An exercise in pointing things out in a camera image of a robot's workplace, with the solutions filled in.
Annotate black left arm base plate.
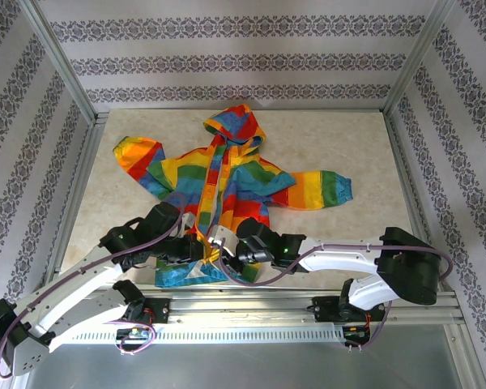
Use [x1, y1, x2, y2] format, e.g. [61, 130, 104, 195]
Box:
[121, 297, 172, 326]

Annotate aluminium frame post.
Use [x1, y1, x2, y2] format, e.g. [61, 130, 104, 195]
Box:
[382, 0, 459, 118]
[19, 0, 99, 125]

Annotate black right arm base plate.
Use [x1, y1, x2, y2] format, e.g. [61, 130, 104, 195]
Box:
[313, 295, 392, 324]

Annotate grey metal panel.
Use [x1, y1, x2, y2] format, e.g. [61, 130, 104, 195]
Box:
[11, 323, 477, 389]

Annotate white slotted cable duct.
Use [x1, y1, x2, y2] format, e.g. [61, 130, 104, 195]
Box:
[64, 326, 346, 346]

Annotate left connector board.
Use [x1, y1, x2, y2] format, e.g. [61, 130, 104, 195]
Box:
[116, 326, 154, 342]

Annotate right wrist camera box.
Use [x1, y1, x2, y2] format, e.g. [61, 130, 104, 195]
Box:
[207, 225, 239, 247]

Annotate aluminium mounting rail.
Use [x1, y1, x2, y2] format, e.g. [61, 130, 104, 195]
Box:
[23, 288, 459, 326]

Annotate rainbow striped hooded jacket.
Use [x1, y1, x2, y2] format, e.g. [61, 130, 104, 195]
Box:
[113, 103, 355, 289]

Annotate connector board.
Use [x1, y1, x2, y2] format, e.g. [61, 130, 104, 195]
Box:
[343, 325, 370, 340]
[116, 326, 154, 342]

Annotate right connector board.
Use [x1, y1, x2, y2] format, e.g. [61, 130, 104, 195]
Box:
[343, 325, 370, 340]

